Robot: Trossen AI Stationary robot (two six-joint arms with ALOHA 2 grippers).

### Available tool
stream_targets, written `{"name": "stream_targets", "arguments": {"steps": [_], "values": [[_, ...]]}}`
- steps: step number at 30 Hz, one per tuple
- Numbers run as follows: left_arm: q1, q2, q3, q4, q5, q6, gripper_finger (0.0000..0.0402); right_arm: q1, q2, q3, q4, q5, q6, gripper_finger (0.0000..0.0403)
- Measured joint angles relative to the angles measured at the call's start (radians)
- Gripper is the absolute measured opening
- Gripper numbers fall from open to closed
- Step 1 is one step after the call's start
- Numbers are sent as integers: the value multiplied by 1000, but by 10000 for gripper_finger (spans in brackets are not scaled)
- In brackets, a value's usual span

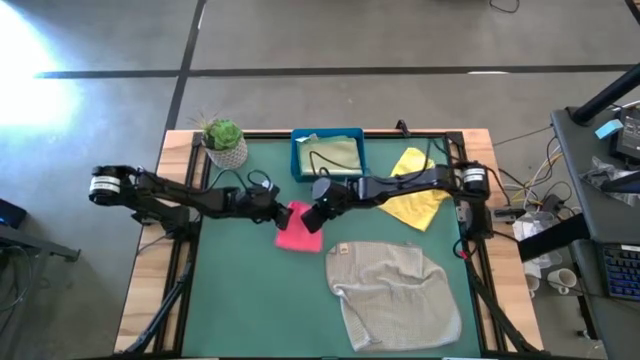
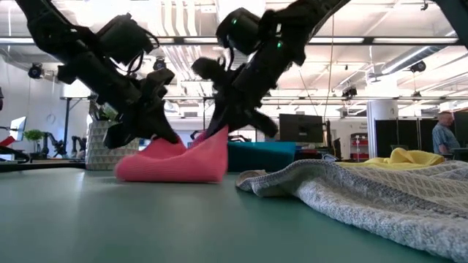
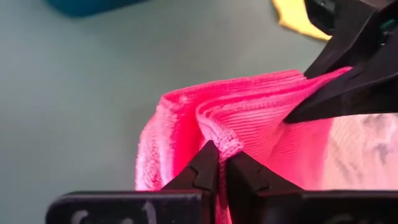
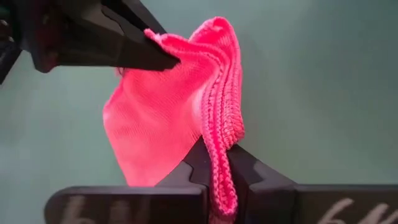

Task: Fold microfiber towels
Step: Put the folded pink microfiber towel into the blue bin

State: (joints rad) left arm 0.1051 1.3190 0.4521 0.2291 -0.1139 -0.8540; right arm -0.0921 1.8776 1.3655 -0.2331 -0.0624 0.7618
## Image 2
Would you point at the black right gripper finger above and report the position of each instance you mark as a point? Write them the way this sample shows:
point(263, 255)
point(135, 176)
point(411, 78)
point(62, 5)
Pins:
point(213, 118)
point(221, 120)

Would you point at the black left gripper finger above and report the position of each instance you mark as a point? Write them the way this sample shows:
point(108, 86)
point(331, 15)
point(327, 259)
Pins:
point(169, 126)
point(155, 128)

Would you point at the pink microfiber towel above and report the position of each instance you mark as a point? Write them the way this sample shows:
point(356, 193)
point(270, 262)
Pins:
point(175, 164)

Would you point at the grey waffle microfiber towel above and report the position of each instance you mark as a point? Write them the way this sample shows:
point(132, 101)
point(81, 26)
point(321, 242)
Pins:
point(365, 204)

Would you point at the yellow microfiber towel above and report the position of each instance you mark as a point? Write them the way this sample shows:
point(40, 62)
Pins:
point(406, 159)

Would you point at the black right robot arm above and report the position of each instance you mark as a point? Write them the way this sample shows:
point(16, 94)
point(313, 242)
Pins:
point(314, 11)

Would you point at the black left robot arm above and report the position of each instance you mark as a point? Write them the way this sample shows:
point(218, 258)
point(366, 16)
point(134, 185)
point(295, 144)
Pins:
point(47, 25)

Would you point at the black background robot arm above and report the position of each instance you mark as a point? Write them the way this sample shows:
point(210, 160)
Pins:
point(55, 144)
point(78, 144)

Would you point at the blue plastic bin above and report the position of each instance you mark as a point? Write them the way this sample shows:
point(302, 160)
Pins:
point(261, 157)

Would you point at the succulent in triangle-patterned pot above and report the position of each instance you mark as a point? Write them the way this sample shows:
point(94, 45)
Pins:
point(95, 153)

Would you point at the small green background plant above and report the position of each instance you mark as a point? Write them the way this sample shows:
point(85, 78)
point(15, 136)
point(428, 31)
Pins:
point(33, 136)

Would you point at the small tilted monitor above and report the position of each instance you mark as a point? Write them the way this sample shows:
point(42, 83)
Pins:
point(18, 128)

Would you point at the green table mat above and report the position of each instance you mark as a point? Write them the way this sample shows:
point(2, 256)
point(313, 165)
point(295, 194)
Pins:
point(109, 219)

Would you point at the red padded bar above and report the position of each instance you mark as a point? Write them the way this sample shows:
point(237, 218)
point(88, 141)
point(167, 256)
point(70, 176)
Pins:
point(6, 140)

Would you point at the red storage shelf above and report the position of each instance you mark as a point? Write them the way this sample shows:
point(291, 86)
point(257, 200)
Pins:
point(359, 146)

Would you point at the black room partition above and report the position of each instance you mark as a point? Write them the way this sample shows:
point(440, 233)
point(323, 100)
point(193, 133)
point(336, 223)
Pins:
point(402, 135)

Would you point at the person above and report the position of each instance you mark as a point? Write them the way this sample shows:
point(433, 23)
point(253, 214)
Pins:
point(444, 137)

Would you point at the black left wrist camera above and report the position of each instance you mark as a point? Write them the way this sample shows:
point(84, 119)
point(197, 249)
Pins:
point(124, 38)

